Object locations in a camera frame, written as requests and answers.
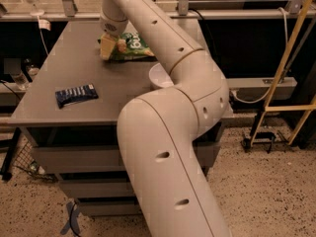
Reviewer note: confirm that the top grey drawer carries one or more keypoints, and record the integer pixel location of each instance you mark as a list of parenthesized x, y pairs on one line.
[(84, 159)]

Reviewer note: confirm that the wire mesh basket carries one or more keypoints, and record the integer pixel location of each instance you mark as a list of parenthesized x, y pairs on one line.
[(26, 163)]

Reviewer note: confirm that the bottom grey drawer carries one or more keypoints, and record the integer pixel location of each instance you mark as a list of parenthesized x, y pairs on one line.
[(109, 208)]

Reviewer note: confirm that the metal frame rail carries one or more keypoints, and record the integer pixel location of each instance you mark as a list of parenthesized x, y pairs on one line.
[(69, 10)]

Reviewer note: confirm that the grey drawer cabinet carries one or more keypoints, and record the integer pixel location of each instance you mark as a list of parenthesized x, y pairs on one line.
[(75, 61)]

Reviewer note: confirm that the grey drawer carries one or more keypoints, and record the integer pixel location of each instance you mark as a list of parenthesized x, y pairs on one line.
[(84, 159), (98, 188), (109, 208)]

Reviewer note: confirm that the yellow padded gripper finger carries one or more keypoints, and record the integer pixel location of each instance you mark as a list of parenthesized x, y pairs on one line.
[(107, 46)]

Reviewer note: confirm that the white bowl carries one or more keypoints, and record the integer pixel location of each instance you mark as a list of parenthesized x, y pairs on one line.
[(159, 78)]

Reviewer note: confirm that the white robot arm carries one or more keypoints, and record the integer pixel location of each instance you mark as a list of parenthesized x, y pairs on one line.
[(156, 130)]

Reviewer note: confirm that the yellow wooden ladder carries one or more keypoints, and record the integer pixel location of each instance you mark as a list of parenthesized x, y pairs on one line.
[(287, 57)]

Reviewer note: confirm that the green rice chip bag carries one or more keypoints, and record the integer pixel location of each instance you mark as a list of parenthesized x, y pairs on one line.
[(130, 46)]

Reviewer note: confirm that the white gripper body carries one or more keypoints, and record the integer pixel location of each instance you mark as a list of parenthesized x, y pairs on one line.
[(113, 27)]

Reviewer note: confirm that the middle grey drawer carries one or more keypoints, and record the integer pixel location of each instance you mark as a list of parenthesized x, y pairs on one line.
[(98, 188)]

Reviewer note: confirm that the blueberry rxbar blue wrapper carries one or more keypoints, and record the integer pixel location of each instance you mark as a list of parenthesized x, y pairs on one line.
[(75, 95)]

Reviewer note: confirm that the clear water bottle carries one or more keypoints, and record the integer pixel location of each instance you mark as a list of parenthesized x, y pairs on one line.
[(21, 80)]

